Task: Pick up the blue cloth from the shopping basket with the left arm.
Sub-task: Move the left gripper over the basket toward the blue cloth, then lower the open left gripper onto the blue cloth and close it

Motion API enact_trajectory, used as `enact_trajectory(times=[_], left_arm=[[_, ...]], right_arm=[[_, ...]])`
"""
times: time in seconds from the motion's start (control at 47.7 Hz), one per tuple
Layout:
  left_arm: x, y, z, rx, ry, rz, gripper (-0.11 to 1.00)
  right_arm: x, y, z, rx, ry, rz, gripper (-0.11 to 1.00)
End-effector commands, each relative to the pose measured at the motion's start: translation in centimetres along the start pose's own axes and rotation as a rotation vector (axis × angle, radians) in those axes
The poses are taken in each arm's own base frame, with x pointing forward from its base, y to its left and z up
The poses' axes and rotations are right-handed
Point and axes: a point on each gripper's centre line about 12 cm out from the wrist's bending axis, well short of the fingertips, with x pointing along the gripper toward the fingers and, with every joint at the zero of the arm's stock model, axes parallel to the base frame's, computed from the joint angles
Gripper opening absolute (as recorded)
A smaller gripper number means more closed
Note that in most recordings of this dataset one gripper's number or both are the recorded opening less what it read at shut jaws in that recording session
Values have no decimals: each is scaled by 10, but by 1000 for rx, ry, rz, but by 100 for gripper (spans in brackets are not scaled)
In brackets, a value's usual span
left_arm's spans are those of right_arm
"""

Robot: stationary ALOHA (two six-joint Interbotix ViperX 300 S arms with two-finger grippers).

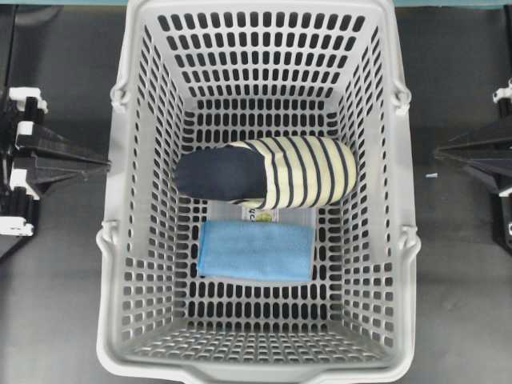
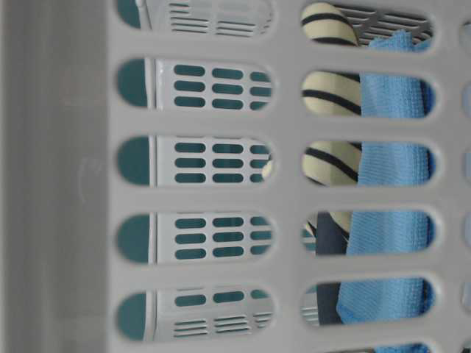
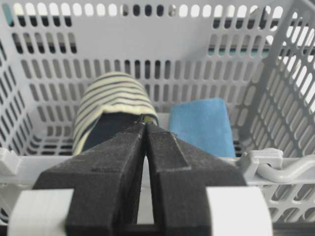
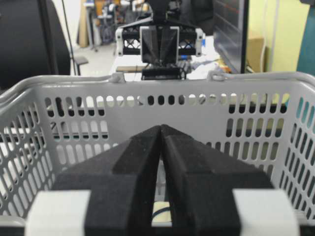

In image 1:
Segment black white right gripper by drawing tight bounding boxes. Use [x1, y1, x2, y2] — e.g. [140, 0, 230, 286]
[434, 79, 511, 246]

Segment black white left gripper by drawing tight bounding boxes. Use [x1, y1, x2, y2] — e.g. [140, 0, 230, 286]
[1, 86, 111, 236]

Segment grey plastic shopping basket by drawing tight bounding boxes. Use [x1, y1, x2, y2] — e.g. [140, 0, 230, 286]
[96, 1, 421, 383]

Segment blue folded cloth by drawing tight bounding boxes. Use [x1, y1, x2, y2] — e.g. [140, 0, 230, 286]
[198, 221, 314, 283]

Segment clear plastic package with label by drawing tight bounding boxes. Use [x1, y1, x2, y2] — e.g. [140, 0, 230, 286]
[206, 201, 316, 227]

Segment striped navy cream slipper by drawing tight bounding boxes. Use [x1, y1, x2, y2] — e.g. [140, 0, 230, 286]
[174, 136, 357, 210]

